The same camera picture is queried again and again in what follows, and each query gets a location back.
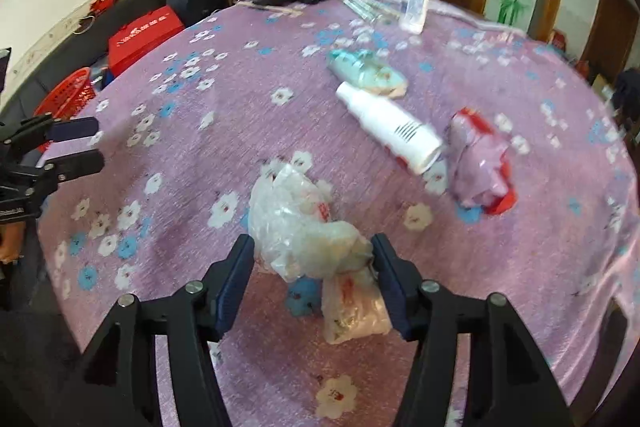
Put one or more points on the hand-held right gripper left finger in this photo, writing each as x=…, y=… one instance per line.
x=232, y=287

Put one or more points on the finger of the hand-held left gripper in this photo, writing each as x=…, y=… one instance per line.
x=75, y=166
x=75, y=128

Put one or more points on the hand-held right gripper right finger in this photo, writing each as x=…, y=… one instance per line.
x=395, y=287

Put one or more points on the red plastic basket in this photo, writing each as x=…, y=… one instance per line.
x=65, y=99

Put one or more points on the small clear plastic bag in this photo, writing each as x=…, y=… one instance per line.
x=350, y=312

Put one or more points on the large clear plastic bag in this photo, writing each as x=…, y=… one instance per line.
x=290, y=227

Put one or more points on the red purple wrapper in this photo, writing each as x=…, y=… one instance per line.
x=480, y=167

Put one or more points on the white spray bottle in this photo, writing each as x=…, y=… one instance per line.
x=385, y=122

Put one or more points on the teal packet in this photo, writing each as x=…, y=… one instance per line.
x=365, y=69

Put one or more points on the person's left hand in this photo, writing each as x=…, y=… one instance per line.
x=10, y=244

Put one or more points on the black sofa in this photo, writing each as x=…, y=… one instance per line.
x=75, y=52

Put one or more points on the red gift box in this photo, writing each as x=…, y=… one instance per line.
x=145, y=39

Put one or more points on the black bag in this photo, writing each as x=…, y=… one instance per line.
x=195, y=4

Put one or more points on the wooden chopsticks pair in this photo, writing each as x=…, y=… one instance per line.
x=272, y=10

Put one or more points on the wrapped chopsticks bundle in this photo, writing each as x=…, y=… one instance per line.
x=370, y=9

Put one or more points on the dark jacket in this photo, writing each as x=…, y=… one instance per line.
x=627, y=94

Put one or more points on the wooden door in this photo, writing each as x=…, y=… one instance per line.
x=607, y=27

